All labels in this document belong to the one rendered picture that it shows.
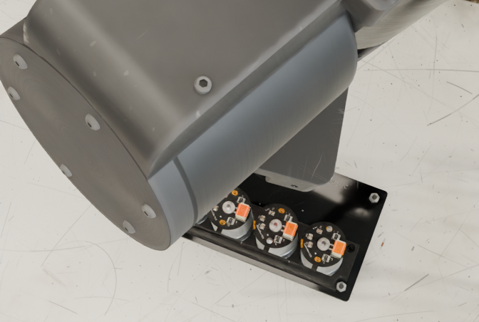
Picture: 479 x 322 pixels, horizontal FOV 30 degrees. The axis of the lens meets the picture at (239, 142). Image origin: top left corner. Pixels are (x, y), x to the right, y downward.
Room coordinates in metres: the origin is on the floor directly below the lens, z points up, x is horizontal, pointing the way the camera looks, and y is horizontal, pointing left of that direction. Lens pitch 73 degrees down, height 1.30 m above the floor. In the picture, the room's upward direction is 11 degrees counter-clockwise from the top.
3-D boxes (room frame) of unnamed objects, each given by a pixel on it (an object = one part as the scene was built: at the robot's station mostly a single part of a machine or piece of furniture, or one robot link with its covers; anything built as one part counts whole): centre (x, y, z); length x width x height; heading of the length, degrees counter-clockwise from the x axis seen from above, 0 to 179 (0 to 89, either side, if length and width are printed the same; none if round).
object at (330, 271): (0.08, -0.03, 0.79); 0.02 x 0.02 x 0.05
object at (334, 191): (0.13, 0.00, 0.76); 0.16 x 0.07 x 0.01; 57
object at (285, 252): (0.10, -0.01, 0.79); 0.02 x 0.02 x 0.05
